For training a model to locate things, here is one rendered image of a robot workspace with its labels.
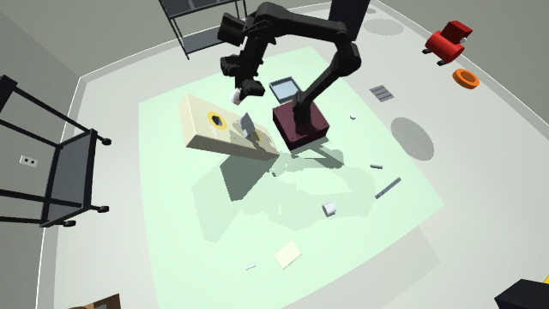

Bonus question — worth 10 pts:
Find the beige service panel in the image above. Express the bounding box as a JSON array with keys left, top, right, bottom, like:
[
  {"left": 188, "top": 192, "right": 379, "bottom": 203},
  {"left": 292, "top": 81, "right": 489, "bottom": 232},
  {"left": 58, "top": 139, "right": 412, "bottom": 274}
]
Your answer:
[{"left": 178, "top": 93, "right": 280, "bottom": 161}]

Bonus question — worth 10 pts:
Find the cream flat rectangular block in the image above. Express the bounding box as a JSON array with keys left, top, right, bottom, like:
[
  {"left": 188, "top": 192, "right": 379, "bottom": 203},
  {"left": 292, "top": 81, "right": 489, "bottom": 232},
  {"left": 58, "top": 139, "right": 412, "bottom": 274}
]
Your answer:
[{"left": 274, "top": 240, "right": 302, "bottom": 269}]

